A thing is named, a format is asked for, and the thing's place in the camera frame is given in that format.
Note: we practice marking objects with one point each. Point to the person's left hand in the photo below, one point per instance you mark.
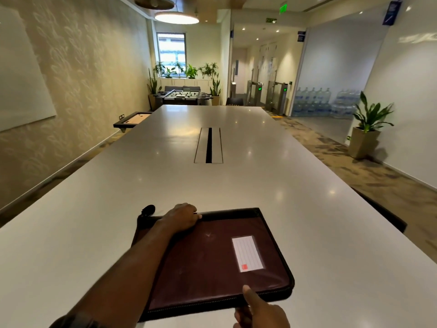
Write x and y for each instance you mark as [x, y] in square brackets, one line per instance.
[181, 218]

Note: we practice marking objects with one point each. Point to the person's right hand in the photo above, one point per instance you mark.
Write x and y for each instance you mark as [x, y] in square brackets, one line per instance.
[266, 317]

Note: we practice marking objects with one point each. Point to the brown zippered folder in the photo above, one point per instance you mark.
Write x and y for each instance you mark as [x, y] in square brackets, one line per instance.
[211, 263]

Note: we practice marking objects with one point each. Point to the person's left forearm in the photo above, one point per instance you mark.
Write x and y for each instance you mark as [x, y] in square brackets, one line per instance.
[126, 276]

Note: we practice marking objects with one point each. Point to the black framed wooden game board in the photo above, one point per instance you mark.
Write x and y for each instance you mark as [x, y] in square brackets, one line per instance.
[131, 121]

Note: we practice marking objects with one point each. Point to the black foosball table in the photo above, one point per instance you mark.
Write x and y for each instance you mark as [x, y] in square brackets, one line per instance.
[182, 97]

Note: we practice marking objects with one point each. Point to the black low chair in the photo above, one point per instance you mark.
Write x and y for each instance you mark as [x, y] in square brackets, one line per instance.
[235, 101]

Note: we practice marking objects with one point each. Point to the low white cabinet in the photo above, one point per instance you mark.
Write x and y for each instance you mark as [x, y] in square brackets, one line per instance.
[184, 82]

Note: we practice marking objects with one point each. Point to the grey turnstile gate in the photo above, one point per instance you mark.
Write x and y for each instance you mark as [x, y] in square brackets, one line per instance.
[255, 93]
[278, 98]

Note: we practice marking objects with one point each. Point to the small green potted plant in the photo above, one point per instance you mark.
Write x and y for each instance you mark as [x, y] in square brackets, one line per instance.
[159, 69]
[170, 72]
[191, 71]
[179, 68]

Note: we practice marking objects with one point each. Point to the dark sleeve cuff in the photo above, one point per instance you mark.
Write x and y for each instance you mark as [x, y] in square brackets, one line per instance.
[75, 321]

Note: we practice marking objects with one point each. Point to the bushy palm potted plant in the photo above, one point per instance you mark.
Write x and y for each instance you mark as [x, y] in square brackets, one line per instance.
[209, 69]

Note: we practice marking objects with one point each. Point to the black office chair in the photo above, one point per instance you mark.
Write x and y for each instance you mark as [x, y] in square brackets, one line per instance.
[385, 211]

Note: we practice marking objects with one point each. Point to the window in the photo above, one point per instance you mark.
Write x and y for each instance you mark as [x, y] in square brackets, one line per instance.
[171, 49]

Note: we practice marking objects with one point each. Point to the stack of blue water jugs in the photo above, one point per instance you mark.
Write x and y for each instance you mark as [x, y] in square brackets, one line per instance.
[317, 103]

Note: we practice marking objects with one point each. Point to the large leafy plant beige planter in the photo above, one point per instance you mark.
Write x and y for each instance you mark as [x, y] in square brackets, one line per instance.
[363, 143]

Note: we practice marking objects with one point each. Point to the round white ceiling lamp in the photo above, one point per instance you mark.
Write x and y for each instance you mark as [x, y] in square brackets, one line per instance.
[177, 18]

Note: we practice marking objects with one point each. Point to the dark hanging exit sign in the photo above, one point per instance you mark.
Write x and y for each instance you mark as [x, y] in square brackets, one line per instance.
[271, 20]

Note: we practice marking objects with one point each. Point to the brown cone pendant lamp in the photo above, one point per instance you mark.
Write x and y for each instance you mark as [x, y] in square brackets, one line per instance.
[153, 2]

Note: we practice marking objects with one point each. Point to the bright green exit sign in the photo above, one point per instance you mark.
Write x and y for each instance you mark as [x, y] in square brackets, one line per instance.
[283, 8]

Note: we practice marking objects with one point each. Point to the blue hanging sign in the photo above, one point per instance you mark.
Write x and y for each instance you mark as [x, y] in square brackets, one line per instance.
[392, 10]

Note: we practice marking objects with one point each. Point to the white glass wall whiteboard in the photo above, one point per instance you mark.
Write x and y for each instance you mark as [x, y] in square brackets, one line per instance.
[20, 71]

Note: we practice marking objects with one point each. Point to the small blue wall sign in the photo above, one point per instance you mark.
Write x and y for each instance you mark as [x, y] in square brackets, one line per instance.
[300, 36]

